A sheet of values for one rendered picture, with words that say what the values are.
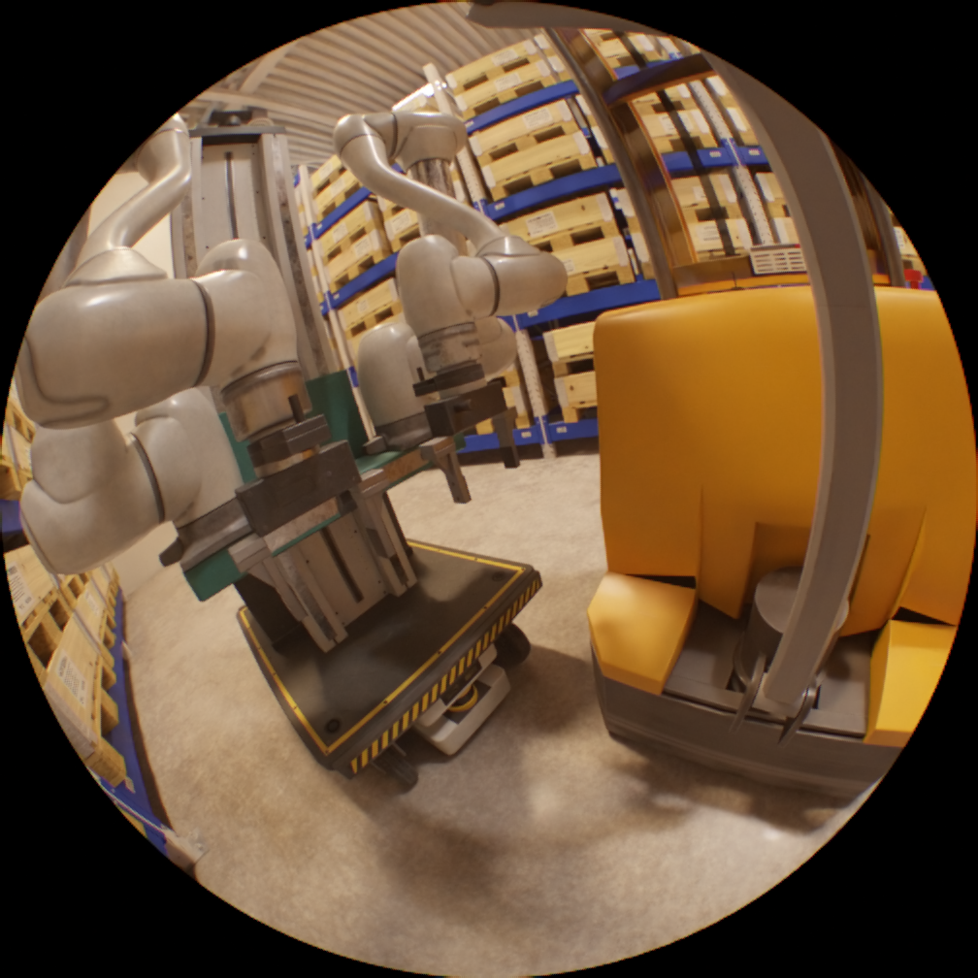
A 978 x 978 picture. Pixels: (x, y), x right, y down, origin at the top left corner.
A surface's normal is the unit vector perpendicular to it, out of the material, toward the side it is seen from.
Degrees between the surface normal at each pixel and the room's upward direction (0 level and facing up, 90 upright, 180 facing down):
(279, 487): 90
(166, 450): 82
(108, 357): 121
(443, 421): 90
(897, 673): 22
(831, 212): 90
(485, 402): 90
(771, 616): 0
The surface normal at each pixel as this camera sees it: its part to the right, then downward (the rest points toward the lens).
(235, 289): 0.83, -0.28
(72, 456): 0.91, -0.01
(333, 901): -0.26, -0.90
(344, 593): 0.75, 0.03
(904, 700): -0.50, -0.68
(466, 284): 0.52, 0.19
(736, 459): -0.73, 0.15
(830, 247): -0.70, 0.41
